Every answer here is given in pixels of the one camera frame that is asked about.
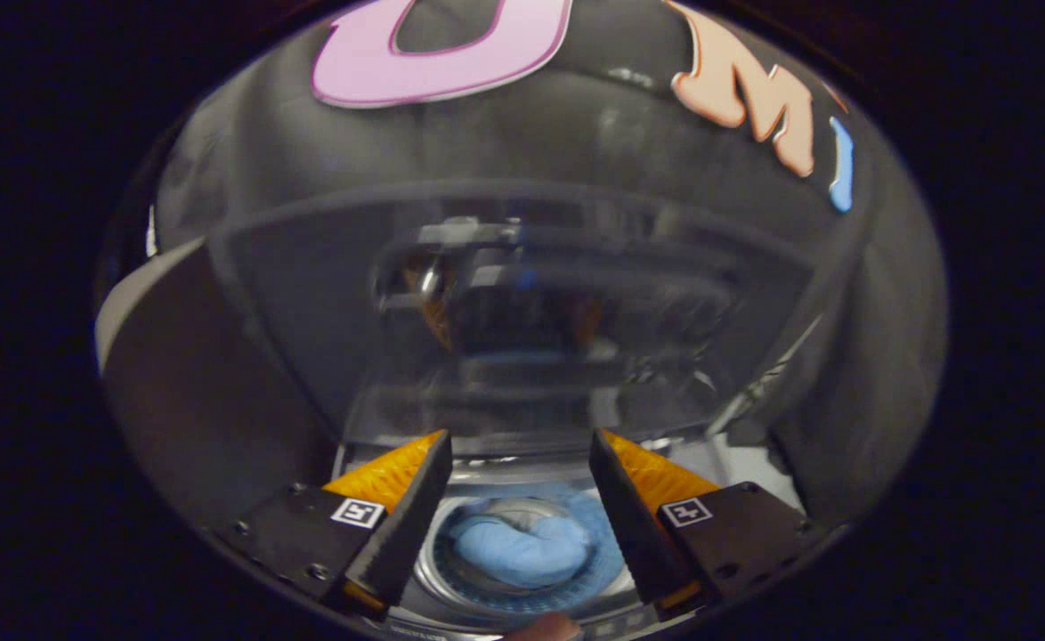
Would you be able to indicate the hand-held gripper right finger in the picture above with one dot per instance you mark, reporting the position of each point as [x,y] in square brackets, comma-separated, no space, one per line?
[634,534]

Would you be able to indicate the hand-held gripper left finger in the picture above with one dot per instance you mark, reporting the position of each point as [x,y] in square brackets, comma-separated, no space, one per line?
[407,534]

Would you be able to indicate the light blue shirt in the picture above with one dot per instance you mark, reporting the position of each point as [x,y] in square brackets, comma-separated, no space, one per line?
[522,547]

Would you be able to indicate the grey cabinet with white door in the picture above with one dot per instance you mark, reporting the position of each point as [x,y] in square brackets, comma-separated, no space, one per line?
[184,383]

